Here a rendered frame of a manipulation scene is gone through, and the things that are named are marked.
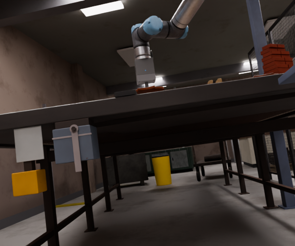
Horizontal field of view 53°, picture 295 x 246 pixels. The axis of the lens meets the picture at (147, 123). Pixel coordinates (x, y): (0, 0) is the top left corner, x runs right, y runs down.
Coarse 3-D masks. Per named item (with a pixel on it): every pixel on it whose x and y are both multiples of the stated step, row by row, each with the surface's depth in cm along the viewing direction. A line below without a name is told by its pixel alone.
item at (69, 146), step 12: (72, 120) 103; (84, 120) 103; (60, 132) 101; (72, 132) 100; (84, 132) 101; (96, 132) 109; (60, 144) 101; (72, 144) 100; (84, 144) 100; (96, 144) 106; (60, 156) 100; (72, 156) 100; (84, 156) 100; (96, 156) 104
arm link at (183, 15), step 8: (184, 0) 119; (192, 0) 116; (200, 0) 116; (184, 8) 120; (192, 8) 119; (176, 16) 125; (184, 16) 123; (192, 16) 123; (168, 24) 128; (176, 24) 127; (184, 24) 127; (168, 32) 129; (176, 32) 130; (184, 32) 133
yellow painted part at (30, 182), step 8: (24, 168) 104; (32, 168) 104; (16, 176) 100; (24, 176) 100; (32, 176) 100; (40, 176) 103; (16, 184) 100; (24, 184) 100; (32, 184) 100; (40, 184) 102; (16, 192) 100; (24, 192) 100; (32, 192) 100; (40, 192) 101
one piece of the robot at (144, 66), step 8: (144, 56) 132; (152, 56) 136; (136, 64) 132; (144, 64) 132; (152, 64) 133; (136, 72) 132; (144, 72) 132; (152, 72) 132; (136, 80) 137; (144, 80) 132; (152, 80) 133
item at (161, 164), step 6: (156, 156) 623; (162, 156) 621; (168, 156) 630; (156, 162) 623; (162, 162) 620; (168, 162) 627; (156, 168) 624; (162, 168) 620; (168, 168) 625; (156, 174) 625; (162, 174) 619; (168, 174) 623; (156, 180) 628; (162, 180) 618; (168, 180) 621
